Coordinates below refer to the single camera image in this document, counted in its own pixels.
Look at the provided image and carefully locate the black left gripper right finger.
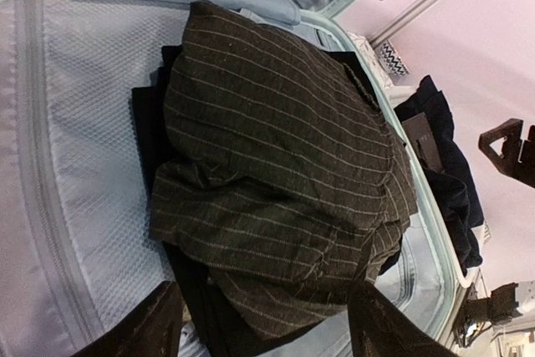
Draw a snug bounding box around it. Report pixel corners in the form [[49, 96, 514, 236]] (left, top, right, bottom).
[[348, 281, 454, 357]]

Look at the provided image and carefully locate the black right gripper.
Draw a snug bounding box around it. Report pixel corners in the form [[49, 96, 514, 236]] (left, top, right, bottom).
[[478, 118, 534, 188]]

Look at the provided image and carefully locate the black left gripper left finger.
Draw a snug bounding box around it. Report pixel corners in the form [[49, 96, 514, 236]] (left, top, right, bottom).
[[76, 281, 183, 357]]

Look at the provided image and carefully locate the dark navy garment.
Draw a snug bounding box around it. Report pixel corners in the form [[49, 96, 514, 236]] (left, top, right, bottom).
[[395, 74, 486, 270]]

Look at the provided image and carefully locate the light blue hard-shell suitcase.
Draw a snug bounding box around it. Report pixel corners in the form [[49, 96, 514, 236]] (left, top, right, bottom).
[[0, 0, 465, 357]]

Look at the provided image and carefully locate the black striped garment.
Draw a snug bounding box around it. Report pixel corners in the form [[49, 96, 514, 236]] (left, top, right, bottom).
[[148, 0, 419, 341]]

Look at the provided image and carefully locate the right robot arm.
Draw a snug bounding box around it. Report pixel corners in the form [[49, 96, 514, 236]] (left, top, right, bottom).
[[453, 118, 534, 348]]

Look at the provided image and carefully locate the patterned small bowl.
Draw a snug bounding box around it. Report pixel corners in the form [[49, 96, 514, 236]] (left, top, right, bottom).
[[376, 40, 410, 77]]

